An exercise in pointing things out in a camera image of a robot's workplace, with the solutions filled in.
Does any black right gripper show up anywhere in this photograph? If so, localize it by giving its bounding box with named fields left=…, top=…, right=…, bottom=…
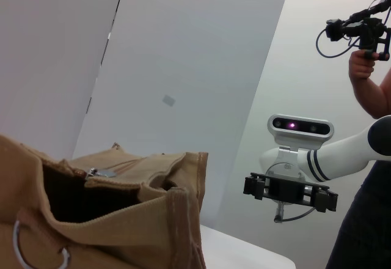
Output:
left=243, top=172, right=339, bottom=213

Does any khaki canvas food bag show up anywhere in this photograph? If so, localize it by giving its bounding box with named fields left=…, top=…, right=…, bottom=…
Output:
left=0, top=134, right=209, bottom=269

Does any silver zipper pull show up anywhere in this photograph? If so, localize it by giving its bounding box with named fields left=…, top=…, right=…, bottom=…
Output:
left=85, top=167, right=119, bottom=180

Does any person's forearm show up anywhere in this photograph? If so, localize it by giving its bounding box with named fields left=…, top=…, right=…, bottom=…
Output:
left=350, top=66, right=391, bottom=120

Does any person's hand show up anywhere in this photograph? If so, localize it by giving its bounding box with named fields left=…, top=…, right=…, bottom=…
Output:
left=349, top=48, right=377, bottom=82

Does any person's dark clothing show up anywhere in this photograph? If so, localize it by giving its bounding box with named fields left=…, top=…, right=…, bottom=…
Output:
left=325, top=155, right=391, bottom=269

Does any right gripper connector cable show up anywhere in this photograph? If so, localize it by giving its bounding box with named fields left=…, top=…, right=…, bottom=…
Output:
left=273, top=201, right=316, bottom=224

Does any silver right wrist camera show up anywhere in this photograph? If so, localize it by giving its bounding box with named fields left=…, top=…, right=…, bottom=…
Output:
left=268, top=114, right=335, bottom=153

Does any black handheld camera rig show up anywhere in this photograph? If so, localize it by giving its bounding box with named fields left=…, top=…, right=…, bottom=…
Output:
left=316, top=0, right=391, bottom=62

